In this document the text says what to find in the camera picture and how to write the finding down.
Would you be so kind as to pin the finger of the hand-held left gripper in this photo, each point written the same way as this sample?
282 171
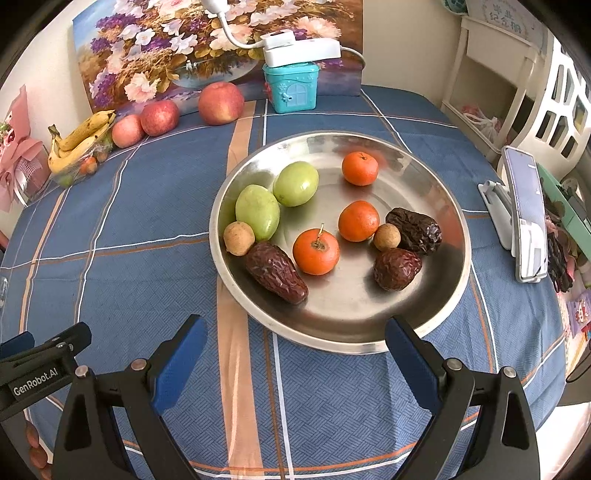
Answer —
51 341

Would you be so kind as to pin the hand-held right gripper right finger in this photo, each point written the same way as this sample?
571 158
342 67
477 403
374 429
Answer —
408 360

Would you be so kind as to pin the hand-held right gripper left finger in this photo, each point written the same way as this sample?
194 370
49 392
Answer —
182 360

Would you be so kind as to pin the round metal plate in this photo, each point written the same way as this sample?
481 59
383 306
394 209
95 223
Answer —
351 300

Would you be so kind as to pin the brown longan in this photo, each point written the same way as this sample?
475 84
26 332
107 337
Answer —
100 156
387 237
238 237

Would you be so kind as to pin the wrinkled red date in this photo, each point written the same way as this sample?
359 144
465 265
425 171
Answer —
414 230
397 268
275 272

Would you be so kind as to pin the orange tangerine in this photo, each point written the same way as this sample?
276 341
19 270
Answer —
316 251
87 165
358 220
360 168

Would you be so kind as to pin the green jujube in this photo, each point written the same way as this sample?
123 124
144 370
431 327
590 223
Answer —
64 180
295 183
257 211

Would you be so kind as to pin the blue plaid tablecloth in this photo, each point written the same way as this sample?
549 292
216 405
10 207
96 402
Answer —
138 277

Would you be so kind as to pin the white phone stand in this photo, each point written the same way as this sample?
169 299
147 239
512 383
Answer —
496 203

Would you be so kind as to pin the pink wrapped bouquet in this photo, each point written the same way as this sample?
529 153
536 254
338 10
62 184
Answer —
23 152

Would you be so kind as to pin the smartphone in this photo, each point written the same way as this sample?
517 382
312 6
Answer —
526 207

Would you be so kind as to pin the yellow banana bunch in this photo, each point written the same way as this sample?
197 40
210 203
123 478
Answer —
76 150

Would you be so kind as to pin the green box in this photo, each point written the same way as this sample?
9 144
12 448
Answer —
565 203

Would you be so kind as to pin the red apple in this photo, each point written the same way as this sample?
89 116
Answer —
127 130
159 117
220 102

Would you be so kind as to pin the white plastic bag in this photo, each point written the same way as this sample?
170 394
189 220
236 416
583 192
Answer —
482 122

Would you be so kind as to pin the teal house-shaped box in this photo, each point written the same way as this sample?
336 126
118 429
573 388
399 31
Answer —
291 90

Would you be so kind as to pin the white plastic chair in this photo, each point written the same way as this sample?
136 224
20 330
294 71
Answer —
554 92

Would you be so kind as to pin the floral painting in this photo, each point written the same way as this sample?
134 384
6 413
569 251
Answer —
138 46

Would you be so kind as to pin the white power strip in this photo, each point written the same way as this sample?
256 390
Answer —
300 53

